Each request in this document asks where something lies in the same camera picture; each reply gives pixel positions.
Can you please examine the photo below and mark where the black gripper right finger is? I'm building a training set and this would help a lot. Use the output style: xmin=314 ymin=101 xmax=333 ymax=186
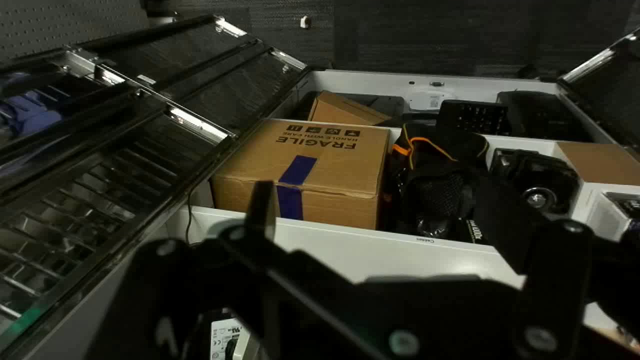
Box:
xmin=522 ymin=219 xmax=595 ymax=313

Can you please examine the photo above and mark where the metal cabinet door right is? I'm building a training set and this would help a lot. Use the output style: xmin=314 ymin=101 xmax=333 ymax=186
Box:
xmin=561 ymin=29 xmax=640 ymax=149

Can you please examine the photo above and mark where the white storage bin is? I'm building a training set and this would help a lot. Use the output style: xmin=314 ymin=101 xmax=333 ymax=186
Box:
xmin=156 ymin=68 xmax=640 ymax=347

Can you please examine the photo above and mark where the small brown cardboard box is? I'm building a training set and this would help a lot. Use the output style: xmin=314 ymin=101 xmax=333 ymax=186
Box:
xmin=308 ymin=91 xmax=387 ymax=126

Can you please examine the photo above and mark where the fragile cardboard box blue tape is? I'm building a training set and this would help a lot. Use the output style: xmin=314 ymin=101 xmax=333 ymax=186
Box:
xmin=213 ymin=120 xmax=390 ymax=229

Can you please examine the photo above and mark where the orange cable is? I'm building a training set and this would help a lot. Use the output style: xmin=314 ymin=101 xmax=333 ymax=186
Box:
xmin=390 ymin=133 xmax=461 ymax=172

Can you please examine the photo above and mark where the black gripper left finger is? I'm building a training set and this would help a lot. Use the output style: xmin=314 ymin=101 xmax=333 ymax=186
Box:
xmin=244 ymin=179 xmax=279 ymax=240

